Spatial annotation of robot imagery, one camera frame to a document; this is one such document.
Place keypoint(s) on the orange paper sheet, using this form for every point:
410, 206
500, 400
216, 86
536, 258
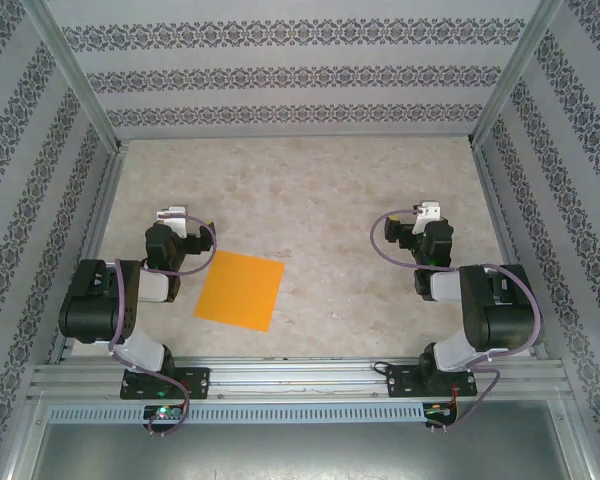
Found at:
240, 290

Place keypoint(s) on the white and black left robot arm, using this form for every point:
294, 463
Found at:
87, 310

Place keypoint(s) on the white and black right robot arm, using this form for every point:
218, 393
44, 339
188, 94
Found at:
505, 320

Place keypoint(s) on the grey metal sheet tray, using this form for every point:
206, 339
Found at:
300, 450

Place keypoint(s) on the left controller board with LEDs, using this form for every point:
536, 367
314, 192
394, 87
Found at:
162, 412

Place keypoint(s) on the controller board with leds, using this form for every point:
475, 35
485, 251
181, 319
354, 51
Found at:
437, 411
162, 412

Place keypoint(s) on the right controller board with LEDs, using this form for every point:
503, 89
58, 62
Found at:
437, 411

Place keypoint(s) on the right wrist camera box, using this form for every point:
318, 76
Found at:
430, 207

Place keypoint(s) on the aluminium table side rail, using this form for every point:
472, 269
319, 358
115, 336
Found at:
501, 225
99, 225

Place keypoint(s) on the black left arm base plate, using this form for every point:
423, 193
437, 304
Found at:
195, 382

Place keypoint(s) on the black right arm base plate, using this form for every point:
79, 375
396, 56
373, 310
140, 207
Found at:
405, 382

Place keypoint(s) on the aluminium mounting rail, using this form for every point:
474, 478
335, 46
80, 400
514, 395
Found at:
300, 375

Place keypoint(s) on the aluminium frame post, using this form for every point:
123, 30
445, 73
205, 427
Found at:
511, 85
82, 85

